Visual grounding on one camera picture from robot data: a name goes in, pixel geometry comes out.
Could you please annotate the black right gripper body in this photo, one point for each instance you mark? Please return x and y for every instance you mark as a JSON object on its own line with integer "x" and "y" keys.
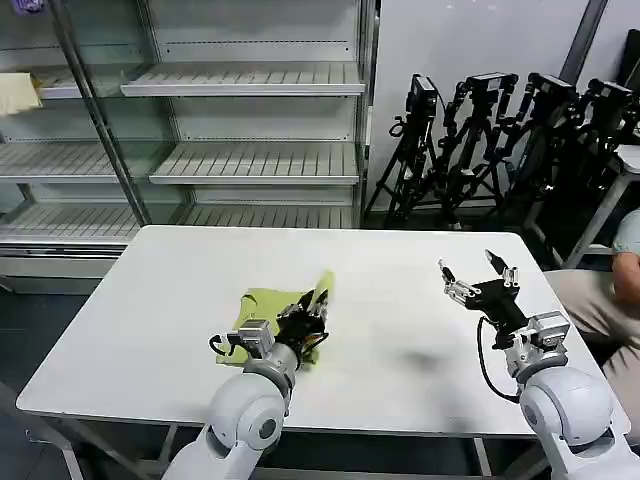
{"x": 500, "y": 302}

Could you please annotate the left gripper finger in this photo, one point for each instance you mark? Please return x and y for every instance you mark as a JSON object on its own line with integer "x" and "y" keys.
{"x": 321, "y": 306}
{"x": 300, "y": 306}

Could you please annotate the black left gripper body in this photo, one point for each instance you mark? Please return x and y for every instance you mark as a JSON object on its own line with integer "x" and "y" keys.
{"x": 300, "y": 327}

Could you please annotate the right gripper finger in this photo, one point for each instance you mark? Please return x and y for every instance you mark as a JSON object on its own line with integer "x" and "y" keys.
{"x": 505, "y": 270}
{"x": 457, "y": 286}

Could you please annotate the lime green shirt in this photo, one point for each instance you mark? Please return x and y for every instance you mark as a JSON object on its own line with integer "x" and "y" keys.
{"x": 265, "y": 305}

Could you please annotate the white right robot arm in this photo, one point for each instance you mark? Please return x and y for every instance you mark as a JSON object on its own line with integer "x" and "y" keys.
{"x": 565, "y": 400}

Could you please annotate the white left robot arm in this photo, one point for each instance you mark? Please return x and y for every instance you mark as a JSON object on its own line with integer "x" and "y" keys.
{"x": 250, "y": 400}

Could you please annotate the person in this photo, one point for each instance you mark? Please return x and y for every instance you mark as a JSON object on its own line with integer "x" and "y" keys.
{"x": 590, "y": 300}

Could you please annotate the grey side table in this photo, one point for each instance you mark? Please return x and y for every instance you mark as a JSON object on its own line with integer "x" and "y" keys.
{"x": 612, "y": 195}

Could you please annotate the grey metal shelf rack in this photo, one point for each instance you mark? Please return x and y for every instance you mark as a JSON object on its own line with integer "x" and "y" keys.
{"x": 260, "y": 125}

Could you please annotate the black flat panel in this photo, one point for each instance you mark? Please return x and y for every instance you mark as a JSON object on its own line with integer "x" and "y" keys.
{"x": 632, "y": 60}

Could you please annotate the glass-fronted shelf cabinet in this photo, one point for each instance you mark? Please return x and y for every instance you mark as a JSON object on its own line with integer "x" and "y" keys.
{"x": 55, "y": 165}

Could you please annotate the grey metal table frame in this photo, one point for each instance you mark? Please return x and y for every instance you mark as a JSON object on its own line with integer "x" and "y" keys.
{"x": 125, "y": 440}

